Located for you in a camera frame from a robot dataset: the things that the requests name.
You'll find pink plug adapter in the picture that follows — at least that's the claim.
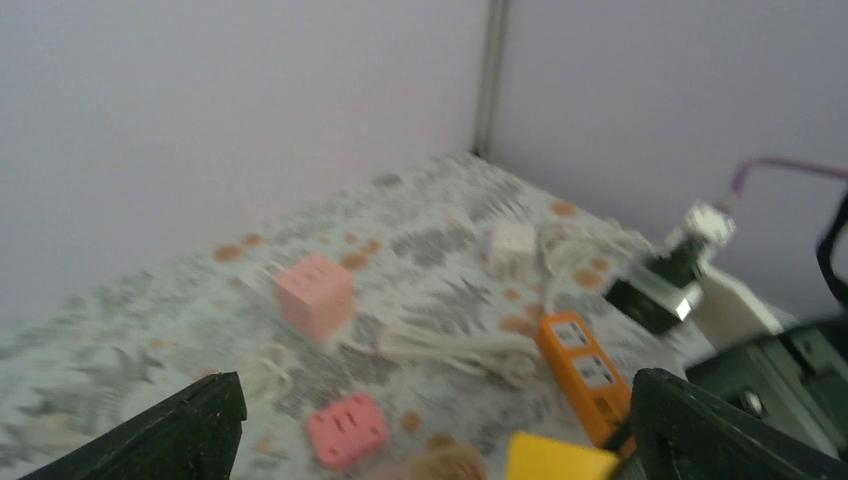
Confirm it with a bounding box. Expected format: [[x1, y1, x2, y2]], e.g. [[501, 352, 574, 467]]
[[306, 392, 389, 471]]

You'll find white cube socket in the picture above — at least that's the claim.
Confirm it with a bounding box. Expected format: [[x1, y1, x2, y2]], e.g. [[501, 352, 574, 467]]
[[486, 222, 537, 280]]

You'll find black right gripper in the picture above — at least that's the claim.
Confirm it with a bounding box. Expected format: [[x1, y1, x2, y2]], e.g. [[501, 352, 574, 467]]
[[686, 321, 847, 458]]

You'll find orange power strip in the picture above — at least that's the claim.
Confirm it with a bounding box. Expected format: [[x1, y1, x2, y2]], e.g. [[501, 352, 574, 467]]
[[535, 312, 636, 457]]

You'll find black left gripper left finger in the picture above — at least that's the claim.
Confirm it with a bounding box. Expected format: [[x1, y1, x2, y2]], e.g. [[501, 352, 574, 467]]
[[24, 371, 247, 480]]

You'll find pink cube socket adapter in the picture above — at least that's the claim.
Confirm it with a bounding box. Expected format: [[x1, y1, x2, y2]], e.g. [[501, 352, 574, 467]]
[[273, 253, 355, 343]]

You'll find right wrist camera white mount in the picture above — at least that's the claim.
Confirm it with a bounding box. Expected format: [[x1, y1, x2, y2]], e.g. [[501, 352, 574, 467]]
[[604, 202, 784, 351]]

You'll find beige cube socket adapter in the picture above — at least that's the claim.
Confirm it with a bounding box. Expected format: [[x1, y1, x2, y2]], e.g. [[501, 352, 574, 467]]
[[393, 445, 487, 480]]

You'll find aluminium corner frame post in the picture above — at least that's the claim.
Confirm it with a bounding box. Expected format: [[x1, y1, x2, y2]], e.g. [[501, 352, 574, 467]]
[[471, 0, 511, 161]]

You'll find white power strip cable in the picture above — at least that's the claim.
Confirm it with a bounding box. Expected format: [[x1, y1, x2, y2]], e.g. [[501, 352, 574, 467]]
[[231, 341, 299, 405]]

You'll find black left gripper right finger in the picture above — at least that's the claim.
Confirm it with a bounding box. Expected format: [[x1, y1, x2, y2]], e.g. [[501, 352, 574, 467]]
[[619, 368, 847, 479]]

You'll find yellow cube socket adapter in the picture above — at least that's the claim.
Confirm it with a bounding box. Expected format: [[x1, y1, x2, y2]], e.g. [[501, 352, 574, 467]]
[[504, 432, 620, 480]]

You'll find floral patterned table mat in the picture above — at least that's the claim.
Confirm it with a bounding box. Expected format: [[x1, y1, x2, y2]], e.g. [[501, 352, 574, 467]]
[[1, 154, 713, 479]]

